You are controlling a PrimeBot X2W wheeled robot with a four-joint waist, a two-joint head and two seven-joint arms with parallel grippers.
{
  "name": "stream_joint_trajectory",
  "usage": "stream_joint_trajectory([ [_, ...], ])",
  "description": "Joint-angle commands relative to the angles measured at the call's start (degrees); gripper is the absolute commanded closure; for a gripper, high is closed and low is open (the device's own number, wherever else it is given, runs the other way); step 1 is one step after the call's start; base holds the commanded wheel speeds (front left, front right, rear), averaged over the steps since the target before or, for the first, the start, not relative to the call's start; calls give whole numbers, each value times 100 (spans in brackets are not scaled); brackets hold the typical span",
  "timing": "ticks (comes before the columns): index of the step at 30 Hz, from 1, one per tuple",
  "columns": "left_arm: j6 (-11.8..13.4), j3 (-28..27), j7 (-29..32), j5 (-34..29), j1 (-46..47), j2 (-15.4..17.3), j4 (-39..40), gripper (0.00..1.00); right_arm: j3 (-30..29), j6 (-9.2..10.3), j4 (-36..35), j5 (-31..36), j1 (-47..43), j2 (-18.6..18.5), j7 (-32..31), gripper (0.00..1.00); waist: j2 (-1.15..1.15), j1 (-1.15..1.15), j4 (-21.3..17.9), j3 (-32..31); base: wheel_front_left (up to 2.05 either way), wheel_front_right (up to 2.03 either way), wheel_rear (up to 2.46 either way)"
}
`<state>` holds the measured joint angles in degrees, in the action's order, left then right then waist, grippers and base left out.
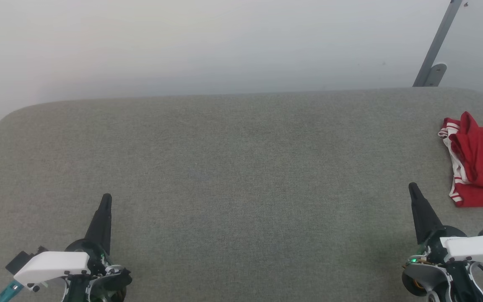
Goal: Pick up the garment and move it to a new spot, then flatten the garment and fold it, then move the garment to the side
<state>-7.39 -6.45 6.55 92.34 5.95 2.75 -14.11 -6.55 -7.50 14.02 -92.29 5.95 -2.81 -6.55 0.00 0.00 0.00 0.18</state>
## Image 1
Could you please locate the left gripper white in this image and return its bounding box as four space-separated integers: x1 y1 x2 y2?
14 193 113 290

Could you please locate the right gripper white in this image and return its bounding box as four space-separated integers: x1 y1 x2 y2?
408 182 483 266

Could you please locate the grey metal wall bracket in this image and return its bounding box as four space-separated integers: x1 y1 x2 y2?
413 0 463 87

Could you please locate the left arm teal-plug cable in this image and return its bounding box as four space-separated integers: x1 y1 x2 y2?
0 280 24 302

